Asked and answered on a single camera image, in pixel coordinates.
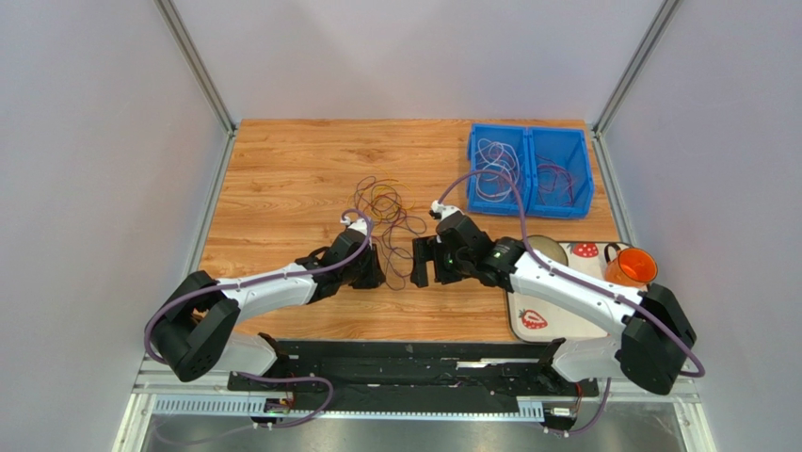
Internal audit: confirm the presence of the blue cable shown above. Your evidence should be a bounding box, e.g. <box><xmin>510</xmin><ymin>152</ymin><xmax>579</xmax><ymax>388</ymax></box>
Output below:
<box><xmin>353</xmin><ymin>176</ymin><xmax>428</xmax><ymax>293</ymax></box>

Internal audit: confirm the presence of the red cable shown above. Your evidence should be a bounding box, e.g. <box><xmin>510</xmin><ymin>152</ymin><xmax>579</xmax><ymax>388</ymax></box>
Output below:
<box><xmin>535</xmin><ymin>153</ymin><xmax>578</xmax><ymax>208</ymax></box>
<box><xmin>357</xmin><ymin>178</ymin><xmax>406</xmax><ymax>220</ymax></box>

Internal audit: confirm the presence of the white cable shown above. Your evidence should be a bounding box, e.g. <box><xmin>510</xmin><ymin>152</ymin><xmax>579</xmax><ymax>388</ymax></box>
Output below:
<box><xmin>474</xmin><ymin>137</ymin><xmax>526</xmax><ymax>202</ymax></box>
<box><xmin>475</xmin><ymin>138</ymin><xmax>524</xmax><ymax>199</ymax></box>

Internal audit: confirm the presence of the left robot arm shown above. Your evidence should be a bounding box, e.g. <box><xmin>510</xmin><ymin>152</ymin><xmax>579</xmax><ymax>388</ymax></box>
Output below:
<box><xmin>145</xmin><ymin>227</ymin><xmax>386</xmax><ymax>382</ymax></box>

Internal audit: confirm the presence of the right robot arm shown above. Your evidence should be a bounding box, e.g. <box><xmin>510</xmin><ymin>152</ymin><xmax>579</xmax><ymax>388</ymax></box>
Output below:
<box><xmin>410</xmin><ymin>210</ymin><xmax>704</xmax><ymax>396</ymax></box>

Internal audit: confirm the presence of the beige bowl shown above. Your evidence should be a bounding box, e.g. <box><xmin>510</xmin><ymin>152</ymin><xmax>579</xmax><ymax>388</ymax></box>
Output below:
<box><xmin>527</xmin><ymin>234</ymin><xmax>569</xmax><ymax>266</ymax></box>

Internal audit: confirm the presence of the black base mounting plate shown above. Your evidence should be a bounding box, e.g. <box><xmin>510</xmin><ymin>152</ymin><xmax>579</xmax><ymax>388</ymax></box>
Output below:
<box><xmin>267</xmin><ymin>340</ymin><xmax>600</xmax><ymax>413</ymax></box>

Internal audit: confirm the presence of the blue plastic bin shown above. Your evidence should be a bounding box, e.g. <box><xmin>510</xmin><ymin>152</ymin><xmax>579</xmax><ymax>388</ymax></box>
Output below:
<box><xmin>466</xmin><ymin>123</ymin><xmax>595</xmax><ymax>219</ymax></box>

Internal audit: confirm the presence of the orange plastic cup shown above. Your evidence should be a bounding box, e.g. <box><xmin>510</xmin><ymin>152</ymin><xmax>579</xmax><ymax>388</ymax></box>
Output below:
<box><xmin>603</xmin><ymin>243</ymin><xmax>659</xmax><ymax>287</ymax></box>

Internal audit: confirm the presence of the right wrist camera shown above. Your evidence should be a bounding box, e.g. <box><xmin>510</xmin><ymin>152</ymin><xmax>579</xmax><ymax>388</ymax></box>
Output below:
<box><xmin>429</xmin><ymin>200</ymin><xmax>462</xmax><ymax>221</ymax></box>

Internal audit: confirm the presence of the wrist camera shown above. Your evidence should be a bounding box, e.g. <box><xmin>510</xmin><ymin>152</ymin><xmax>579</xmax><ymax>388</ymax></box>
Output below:
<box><xmin>429</xmin><ymin>200</ymin><xmax>462</xmax><ymax>221</ymax></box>
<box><xmin>340</xmin><ymin>208</ymin><xmax>374</xmax><ymax>237</ymax></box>

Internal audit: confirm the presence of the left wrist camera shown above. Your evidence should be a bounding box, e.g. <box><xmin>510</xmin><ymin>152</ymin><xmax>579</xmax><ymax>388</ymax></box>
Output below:
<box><xmin>340</xmin><ymin>208</ymin><xmax>374</xmax><ymax>237</ymax></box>

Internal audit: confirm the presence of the yellow cable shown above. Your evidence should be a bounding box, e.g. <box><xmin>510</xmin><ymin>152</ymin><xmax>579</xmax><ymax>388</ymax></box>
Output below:
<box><xmin>366</xmin><ymin>175</ymin><xmax>416</xmax><ymax>218</ymax></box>

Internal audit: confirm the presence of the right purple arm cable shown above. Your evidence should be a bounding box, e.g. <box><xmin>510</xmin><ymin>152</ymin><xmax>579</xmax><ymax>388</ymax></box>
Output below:
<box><xmin>435</xmin><ymin>169</ymin><xmax>706</xmax><ymax>437</ymax></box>

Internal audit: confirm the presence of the aluminium frame rail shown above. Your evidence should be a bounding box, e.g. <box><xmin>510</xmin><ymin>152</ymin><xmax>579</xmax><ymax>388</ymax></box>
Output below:
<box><xmin>128</xmin><ymin>351</ymin><xmax>699</xmax><ymax>423</ymax></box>

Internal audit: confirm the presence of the right aluminium corner post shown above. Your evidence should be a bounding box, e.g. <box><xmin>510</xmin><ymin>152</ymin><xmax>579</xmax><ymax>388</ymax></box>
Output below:
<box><xmin>593</xmin><ymin>0</ymin><xmax>683</xmax><ymax>135</ymax></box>

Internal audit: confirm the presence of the aluminium corner post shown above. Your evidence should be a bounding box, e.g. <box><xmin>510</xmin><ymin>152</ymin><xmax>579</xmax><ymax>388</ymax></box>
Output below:
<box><xmin>154</xmin><ymin>0</ymin><xmax>237</xmax><ymax>137</ymax></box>
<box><xmin>593</xmin><ymin>0</ymin><xmax>683</xmax><ymax>135</ymax></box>

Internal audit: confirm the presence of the left aluminium corner post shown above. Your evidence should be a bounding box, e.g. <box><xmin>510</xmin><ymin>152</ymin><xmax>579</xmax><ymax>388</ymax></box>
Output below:
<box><xmin>154</xmin><ymin>0</ymin><xmax>237</xmax><ymax>137</ymax></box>

